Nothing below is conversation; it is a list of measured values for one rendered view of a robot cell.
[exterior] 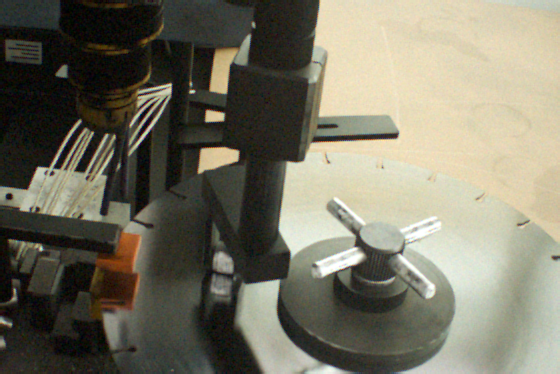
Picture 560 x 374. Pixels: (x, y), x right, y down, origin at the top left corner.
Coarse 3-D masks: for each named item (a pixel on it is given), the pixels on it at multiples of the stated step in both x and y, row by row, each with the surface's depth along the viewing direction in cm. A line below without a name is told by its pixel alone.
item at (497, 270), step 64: (192, 192) 71; (320, 192) 73; (384, 192) 74; (448, 192) 75; (192, 256) 66; (448, 256) 69; (512, 256) 69; (128, 320) 60; (192, 320) 61; (256, 320) 62; (512, 320) 64
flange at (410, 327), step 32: (320, 256) 66; (416, 256) 67; (288, 288) 63; (320, 288) 63; (352, 288) 61; (384, 288) 62; (448, 288) 65; (288, 320) 61; (320, 320) 61; (352, 320) 61; (384, 320) 61; (416, 320) 62; (448, 320) 62; (352, 352) 59; (384, 352) 59; (416, 352) 60
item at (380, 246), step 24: (336, 216) 63; (360, 240) 60; (384, 240) 61; (408, 240) 62; (312, 264) 59; (336, 264) 59; (360, 264) 61; (384, 264) 60; (408, 264) 60; (432, 288) 58
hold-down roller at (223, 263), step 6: (216, 246) 64; (222, 246) 64; (216, 252) 64; (222, 252) 64; (228, 252) 64; (216, 258) 64; (222, 258) 64; (228, 258) 64; (216, 264) 64; (222, 264) 64; (228, 264) 64; (216, 270) 64; (222, 270) 64; (228, 270) 64
